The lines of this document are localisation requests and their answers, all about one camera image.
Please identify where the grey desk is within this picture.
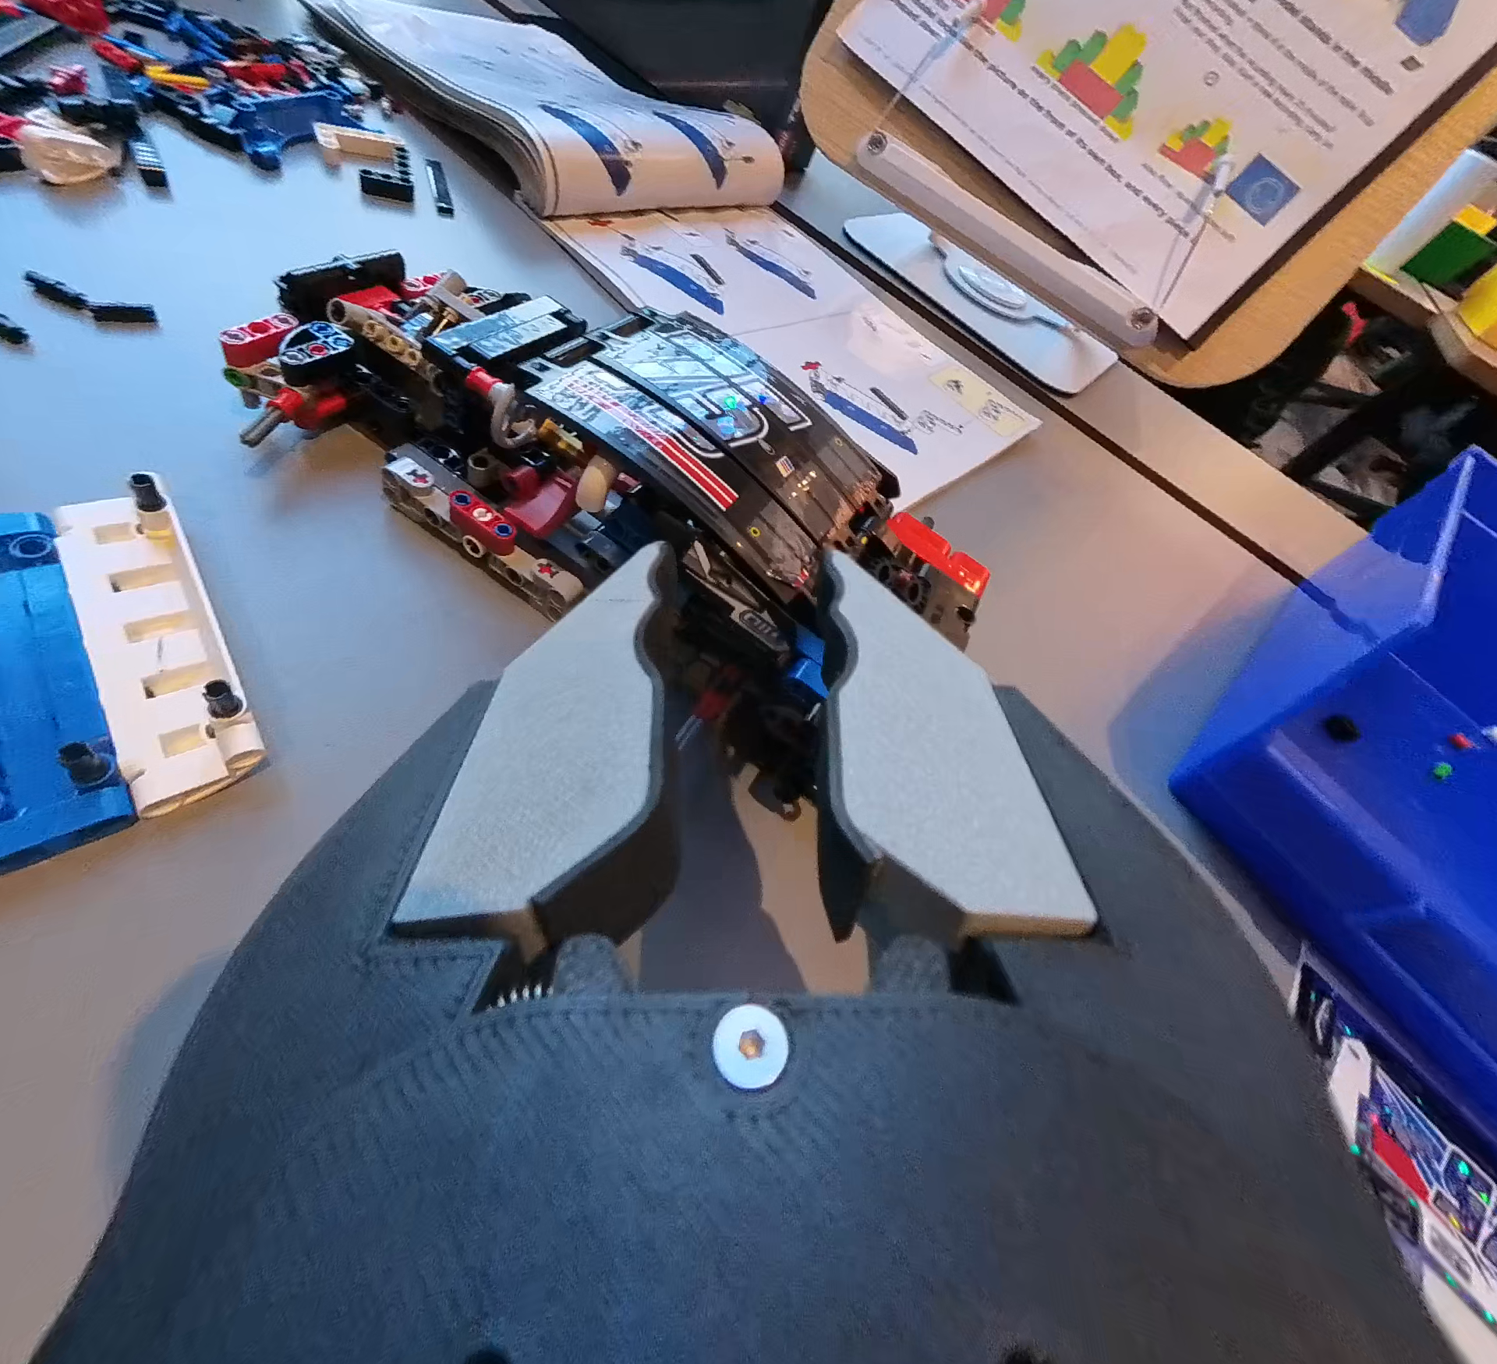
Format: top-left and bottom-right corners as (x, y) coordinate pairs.
(0, 0), (1368, 1364)

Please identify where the instruction sheet on stand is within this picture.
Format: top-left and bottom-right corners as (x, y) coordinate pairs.
(798, 0), (1497, 397)

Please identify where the white brick panel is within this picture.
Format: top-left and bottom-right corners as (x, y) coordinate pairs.
(52, 474), (269, 819)

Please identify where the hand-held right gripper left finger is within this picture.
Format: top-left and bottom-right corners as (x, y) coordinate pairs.
(390, 542), (682, 949)

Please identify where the open instruction booklet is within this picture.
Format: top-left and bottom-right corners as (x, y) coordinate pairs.
(285, 0), (1045, 509)

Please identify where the black cardboard set box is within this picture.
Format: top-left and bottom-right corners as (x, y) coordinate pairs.
(413, 0), (911, 174)

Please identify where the blue storage bin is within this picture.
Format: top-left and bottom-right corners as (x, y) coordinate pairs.
(1170, 445), (1497, 1130)

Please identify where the black brick race car model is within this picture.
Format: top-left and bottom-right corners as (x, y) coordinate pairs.
(220, 250), (993, 809)

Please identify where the yellow green brick stack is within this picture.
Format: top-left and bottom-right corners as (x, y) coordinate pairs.
(1397, 204), (1497, 360)

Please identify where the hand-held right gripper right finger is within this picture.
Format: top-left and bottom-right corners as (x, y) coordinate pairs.
(812, 550), (1103, 944)

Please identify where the pile of brick pieces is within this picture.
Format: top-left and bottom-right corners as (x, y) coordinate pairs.
(0, 0), (457, 218)

